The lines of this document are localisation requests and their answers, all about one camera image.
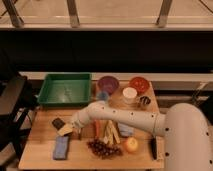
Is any black eraser block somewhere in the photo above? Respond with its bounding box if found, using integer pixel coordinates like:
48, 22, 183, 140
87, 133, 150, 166
52, 118, 65, 130

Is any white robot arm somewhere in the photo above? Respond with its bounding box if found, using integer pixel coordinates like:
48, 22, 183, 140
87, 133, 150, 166
59, 101, 213, 171

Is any purple bowl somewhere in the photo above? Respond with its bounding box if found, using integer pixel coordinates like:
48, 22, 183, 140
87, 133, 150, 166
97, 76, 119, 94

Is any red bowl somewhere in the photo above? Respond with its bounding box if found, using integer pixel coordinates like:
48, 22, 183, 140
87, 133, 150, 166
129, 77, 150, 94

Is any silver fork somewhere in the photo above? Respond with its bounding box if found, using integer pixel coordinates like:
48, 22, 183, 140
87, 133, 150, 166
78, 128, 82, 141

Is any blue sponge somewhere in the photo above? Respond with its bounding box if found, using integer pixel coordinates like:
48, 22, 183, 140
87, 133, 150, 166
53, 136, 69, 160

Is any orange carrot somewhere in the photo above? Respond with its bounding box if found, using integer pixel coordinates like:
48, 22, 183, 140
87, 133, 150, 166
94, 120, 100, 138

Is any green plastic tray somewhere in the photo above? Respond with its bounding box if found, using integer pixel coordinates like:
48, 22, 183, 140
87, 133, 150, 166
38, 73, 92, 107

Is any bunch of dark grapes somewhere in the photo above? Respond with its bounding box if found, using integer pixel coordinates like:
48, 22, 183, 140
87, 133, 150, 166
87, 139, 123, 159

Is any blue plastic cup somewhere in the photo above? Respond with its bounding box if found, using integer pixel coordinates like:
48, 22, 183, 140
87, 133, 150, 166
96, 91, 109, 101

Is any blue folded cloth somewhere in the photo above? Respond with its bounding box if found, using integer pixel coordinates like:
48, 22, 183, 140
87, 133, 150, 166
118, 123, 134, 137

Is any black chair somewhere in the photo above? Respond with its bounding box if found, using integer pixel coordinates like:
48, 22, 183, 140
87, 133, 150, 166
0, 76, 38, 158

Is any yellow red apple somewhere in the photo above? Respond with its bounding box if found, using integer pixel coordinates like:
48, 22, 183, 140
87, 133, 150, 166
124, 137, 139, 153

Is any white cup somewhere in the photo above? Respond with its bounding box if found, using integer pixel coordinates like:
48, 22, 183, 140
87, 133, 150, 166
122, 87, 137, 104

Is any small metal cup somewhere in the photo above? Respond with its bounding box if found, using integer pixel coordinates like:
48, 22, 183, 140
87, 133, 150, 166
139, 96, 151, 108

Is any black handled knife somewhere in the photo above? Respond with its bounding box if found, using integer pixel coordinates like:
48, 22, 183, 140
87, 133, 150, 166
150, 137, 157, 160

